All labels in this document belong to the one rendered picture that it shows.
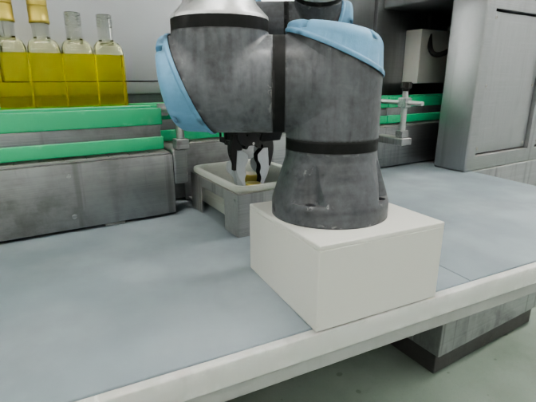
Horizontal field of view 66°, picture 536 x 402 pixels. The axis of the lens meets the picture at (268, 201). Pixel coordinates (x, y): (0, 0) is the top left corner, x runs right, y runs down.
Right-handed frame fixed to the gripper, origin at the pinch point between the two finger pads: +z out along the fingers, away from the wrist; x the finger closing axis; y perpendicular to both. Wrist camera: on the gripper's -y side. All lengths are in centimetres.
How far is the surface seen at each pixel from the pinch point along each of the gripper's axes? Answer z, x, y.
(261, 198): -1.1, 4.8, -11.3
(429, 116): -9, -77, 16
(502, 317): 67, -109, -4
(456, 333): 64, -80, -3
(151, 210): 3.7, 18.9, 7.1
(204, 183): -1.1, 9.1, 3.3
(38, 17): -32, 33, 21
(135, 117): -14.3, 19.9, 9.0
